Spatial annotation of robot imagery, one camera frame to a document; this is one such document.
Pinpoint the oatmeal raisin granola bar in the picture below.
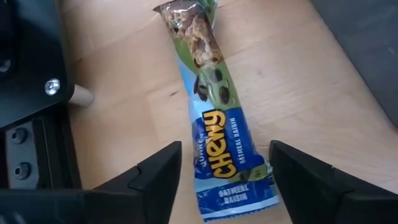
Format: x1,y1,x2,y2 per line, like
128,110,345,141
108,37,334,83
152,0,280,222

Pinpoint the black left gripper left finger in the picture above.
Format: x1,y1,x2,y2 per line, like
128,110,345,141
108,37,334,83
82,141,183,224

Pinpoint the beige cylindrical peg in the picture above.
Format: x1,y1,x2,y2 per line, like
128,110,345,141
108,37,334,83
68,84,95,108

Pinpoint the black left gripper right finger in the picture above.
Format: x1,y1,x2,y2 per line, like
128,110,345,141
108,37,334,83
269,139,398,224

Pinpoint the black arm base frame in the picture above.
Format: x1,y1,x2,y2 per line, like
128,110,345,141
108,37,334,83
0,0,83,191

